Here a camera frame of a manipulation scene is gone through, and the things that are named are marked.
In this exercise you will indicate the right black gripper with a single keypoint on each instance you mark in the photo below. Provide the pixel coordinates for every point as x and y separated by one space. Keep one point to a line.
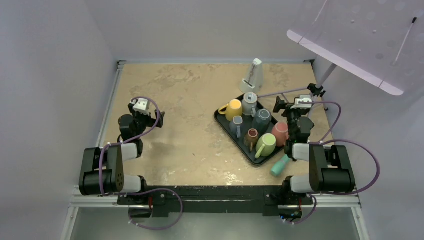
281 104

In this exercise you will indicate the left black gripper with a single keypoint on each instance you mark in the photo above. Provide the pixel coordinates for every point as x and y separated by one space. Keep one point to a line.
151 122

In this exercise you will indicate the light green mug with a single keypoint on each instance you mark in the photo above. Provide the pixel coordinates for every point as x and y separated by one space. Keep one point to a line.
265 145

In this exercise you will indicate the brown mug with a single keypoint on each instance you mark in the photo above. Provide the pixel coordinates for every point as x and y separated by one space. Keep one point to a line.
251 139

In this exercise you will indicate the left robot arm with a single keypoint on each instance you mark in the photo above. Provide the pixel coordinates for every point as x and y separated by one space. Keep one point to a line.
102 170

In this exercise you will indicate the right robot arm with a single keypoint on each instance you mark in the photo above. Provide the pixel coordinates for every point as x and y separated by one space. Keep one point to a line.
329 167

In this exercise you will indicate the pink mug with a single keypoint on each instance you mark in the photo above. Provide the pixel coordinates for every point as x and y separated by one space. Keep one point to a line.
281 133

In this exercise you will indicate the dark teal mug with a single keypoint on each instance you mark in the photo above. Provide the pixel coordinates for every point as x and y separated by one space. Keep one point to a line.
261 121

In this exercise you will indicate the light grey mug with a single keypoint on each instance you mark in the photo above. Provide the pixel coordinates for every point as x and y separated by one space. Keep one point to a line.
249 104

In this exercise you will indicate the yellow mug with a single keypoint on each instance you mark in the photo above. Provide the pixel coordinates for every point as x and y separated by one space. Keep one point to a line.
232 109

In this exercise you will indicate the blue grey mug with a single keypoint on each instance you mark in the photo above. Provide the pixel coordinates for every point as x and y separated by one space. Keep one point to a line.
235 126

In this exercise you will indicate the white metronome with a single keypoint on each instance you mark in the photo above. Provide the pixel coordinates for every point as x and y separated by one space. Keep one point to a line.
254 78

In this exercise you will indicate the tripod stand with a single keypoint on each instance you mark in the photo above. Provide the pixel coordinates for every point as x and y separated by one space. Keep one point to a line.
324 77

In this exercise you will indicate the teal bottle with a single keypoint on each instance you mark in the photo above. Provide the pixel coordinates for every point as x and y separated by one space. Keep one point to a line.
279 166

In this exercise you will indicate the white perforated board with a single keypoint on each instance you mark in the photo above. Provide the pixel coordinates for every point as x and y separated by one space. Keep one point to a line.
379 41

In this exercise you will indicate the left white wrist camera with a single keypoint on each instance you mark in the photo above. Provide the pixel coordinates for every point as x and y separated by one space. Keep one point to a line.
142 106

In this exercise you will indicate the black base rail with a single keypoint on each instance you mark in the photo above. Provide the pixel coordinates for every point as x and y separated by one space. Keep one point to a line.
267 200

